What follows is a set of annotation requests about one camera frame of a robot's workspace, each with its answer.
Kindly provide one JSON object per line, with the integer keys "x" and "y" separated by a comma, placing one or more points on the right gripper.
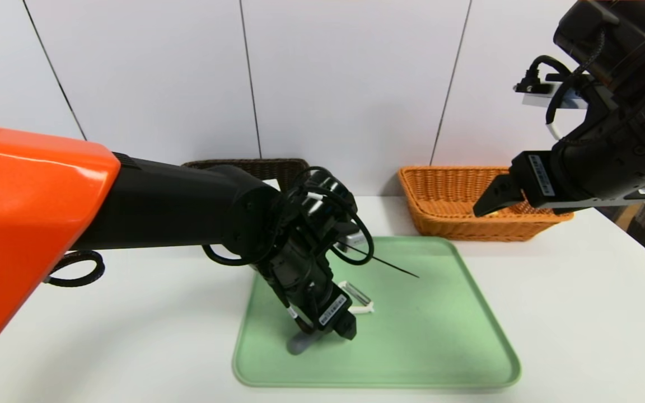
{"x": 538, "y": 176}

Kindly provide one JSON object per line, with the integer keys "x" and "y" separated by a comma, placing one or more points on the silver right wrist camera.
{"x": 538, "y": 101}

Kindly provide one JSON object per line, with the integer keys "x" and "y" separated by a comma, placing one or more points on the dark brown wicker basket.
{"x": 266, "y": 168}

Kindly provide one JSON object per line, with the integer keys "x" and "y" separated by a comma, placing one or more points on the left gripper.
{"x": 333, "y": 311}

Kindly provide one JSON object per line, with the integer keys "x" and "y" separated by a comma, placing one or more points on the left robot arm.
{"x": 37, "y": 224}

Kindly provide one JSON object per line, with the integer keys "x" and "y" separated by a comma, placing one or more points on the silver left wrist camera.
{"x": 355, "y": 239}

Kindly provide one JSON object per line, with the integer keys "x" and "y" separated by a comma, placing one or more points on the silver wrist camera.
{"x": 538, "y": 101}
{"x": 355, "y": 239}

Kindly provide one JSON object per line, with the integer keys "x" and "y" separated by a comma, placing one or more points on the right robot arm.
{"x": 625, "y": 134}

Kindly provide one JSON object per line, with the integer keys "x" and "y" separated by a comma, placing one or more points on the orange wicker basket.
{"x": 445, "y": 224}

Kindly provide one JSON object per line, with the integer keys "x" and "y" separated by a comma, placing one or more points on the light green plastic tray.
{"x": 440, "y": 347}

